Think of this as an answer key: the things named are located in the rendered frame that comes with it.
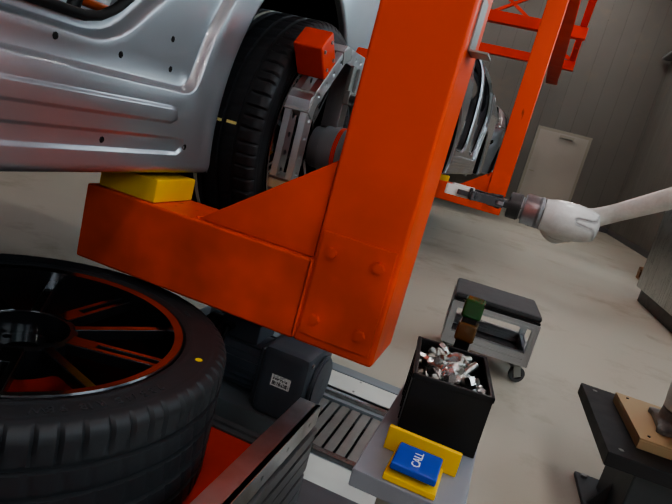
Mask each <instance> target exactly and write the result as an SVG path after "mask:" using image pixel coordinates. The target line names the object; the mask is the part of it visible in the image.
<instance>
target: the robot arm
mask: <svg viewBox="0 0 672 504"><path fill-rule="evenodd" d="M444 193H447V194H451V195H454V196H458V197H461V198H465V199H469V200H471V201H472V200H473V201H477V202H481V203H484V204H487V205H489V206H493V207H494V208H497V209H499V208H503V207H504V208H506V212H505V217H507V218H511V219H514V220H516V219H517V218H518V219H519V223H521V224H525V225H527V226H529V227H533V228H536V229H539V230H540V232H541V234H542V236H543V237H544V238H545V239H546V240H547V241H549V242H551V243H554V244H561V243H565V242H567V243H569V242H591V241H593V239H594V238H595V237H596V235H597V233H598V231H599V228H600V226H604V225H607V224H611V223H615V222H619V221H624V220H628V219H632V218H637V217H641V216H645V215H650V214H654V213H659V212H663V211H667V210H672V187H670V188H666V189H663V190H660V191H656V192H653V193H650V194H646V195H643V196H640V197H636V198H633V199H630V200H626V201H623V202H620V203H616V204H612V205H608V206H603V207H598V208H587V207H584V206H581V205H580V204H575V203H572V202H568V201H563V200H553V199H547V198H544V197H539V196H536V195H532V194H528V195H527V198H526V197H524V195H523V194H519V193H516V192H512V194H511V196H510V199H509V200H508V199H507V198H506V197H504V195H500V194H495V193H488V192H484V191H481V190H478V189H475V188H473V187H469V186H465V185H462V184H458V183H455V182H453V184H451V183H448V182H447V184H446V188H445V191H444ZM648 412H649V413H650V414H651V416H652V418H653V421H654V423H655V426H656V430H655V431H656V432H657V433H659V434H660V435H663V436H666V437H669V438H672V381H671V383H670V386H669V389H668V392H667V395H666V399H665V401H664V404H663V406H662V408H661V409H658V408H655V407H649V409H648Z"/></svg>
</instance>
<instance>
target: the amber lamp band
mask: <svg viewBox="0 0 672 504"><path fill-rule="evenodd" d="M462 318H463V317H462ZM462 318H460V320H459V322H458V325H457V328H456V331H455V334H454V338H455V339H458V340H460V341H463V342H466V343H469V344H472V343H473V341H474V338H475V335H476V332H477V329H478V326H479V324H478V323H477V324H476V326H475V325H472V324H469V323H466V322H463V321H462Z"/></svg>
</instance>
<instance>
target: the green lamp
mask: <svg viewBox="0 0 672 504"><path fill-rule="evenodd" d="M485 305H486V301H485V300H483V299H480V298H477V297H474V296H471V295H469V296H467V298H466V300H465V303H464V307H463V310H462V313H461V315H462V316H463V317H466V318H469V319H472V320H475V321H478V322H479V321H480V320H481V317H482V314H483V311H484V308H485Z"/></svg>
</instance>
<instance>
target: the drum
mask: <svg viewBox="0 0 672 504"><path fill-rule="evenodd" d="M346 132H347V128H343V127H337V128H336V127H332V126H329V125H328V126H327V127H325V126H321V125H320V126H317V127H316V128H315V129H314V130H313V132H312V134H311V136H310V138H309V141H308V144H307V149H306V162H307V164H308V165H309V166H310V167H314V168H316V170H317V169H320V168H322V167H325V166H327V165H330V164H332V163H334V162H337V161H339V159H340V155H341V151H342V147H343V143H344V140H345V136H346Z"/></svg>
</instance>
